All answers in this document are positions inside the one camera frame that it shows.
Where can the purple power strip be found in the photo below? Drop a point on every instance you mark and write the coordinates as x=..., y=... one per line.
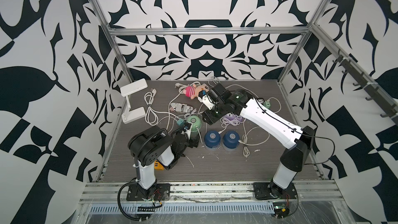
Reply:
x=234, y=118

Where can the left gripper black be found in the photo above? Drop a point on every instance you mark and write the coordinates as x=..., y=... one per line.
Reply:
x=192, y=143

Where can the plush doll pink shirt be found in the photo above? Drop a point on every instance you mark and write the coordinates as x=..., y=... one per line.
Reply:
x=193, y=91

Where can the green adapter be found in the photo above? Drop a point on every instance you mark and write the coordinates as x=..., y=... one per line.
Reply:
x=267, y=104

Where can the orange power strip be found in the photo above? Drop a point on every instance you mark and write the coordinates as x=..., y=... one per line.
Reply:
x=158, y=166

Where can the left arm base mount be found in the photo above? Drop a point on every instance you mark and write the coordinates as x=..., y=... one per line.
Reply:
x=157, y=192

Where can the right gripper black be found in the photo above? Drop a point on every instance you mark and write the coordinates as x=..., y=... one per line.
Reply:
x=208, y=117

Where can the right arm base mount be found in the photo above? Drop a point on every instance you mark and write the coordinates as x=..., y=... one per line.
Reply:
x=271, y=191

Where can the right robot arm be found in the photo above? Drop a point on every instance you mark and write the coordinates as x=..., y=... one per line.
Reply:
x=296, y=140

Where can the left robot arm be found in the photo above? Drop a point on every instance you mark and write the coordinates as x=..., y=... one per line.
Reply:
x=156, y=144

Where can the white desk lamp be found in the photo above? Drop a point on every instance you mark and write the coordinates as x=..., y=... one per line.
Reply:
x=133, y=111

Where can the teal adapter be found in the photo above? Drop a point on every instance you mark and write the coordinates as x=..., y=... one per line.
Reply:
x=180, y=122

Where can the wall hook rack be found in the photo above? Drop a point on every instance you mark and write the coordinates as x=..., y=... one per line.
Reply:
x=374, y=90

